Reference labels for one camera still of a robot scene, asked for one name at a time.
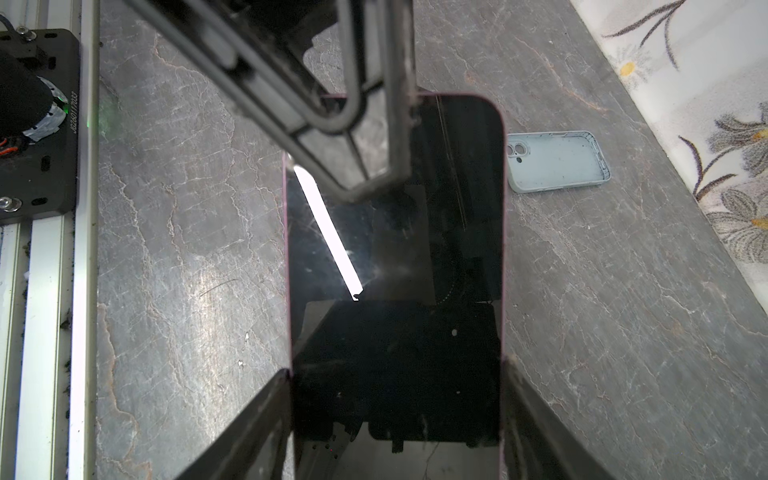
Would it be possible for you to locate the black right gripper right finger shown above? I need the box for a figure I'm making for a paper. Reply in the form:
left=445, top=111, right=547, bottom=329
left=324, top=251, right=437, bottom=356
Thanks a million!
left=501, top=357, right=612, bottom=480

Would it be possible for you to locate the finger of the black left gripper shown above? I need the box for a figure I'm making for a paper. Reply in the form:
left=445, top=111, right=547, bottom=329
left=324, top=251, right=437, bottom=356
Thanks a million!
left=122, top=0, right=373, bottom=202
left=337, top=1, right=417, bottom=192

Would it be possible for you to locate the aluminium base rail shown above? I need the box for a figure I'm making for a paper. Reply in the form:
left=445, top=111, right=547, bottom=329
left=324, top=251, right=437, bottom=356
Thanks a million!
left=1, top=1, right=100, bottom=479

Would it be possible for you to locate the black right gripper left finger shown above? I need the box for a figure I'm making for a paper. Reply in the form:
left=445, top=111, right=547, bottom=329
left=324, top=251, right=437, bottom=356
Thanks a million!
left=178, top=369, right=293, bottom=479

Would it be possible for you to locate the light blue case far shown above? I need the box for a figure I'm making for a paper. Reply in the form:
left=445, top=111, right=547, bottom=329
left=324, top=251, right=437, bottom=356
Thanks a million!
left=507, top=131, right=611, bottom=193

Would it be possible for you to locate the purple-edged black phone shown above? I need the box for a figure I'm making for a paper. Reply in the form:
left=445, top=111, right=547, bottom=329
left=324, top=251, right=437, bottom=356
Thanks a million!
left=285, top=94, right=505, bottom=479

